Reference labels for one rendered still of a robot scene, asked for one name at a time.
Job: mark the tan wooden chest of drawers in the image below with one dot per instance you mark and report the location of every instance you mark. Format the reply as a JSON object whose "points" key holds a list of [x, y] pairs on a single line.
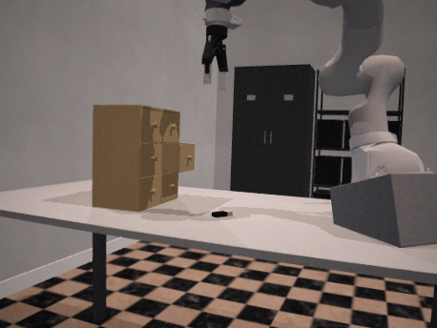
{"points": [[116, 156]]}

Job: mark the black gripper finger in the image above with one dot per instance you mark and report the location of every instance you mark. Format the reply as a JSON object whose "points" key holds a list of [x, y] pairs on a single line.
{"points": [[207, 61], [222, 66]]}

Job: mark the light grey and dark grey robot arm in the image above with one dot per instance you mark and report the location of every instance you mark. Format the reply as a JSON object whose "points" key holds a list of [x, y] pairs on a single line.
{"points": [[373, 148]]}

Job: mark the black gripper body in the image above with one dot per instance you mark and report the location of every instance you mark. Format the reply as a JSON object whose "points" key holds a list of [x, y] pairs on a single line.
{"points": [[219, 32]]}

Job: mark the brown wooden drawer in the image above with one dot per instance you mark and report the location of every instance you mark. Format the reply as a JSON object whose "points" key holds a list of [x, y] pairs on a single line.
{"points": [[150, 158], [149, 190], [170, 126], [168, 186], [150, 125], [178, 157]]}

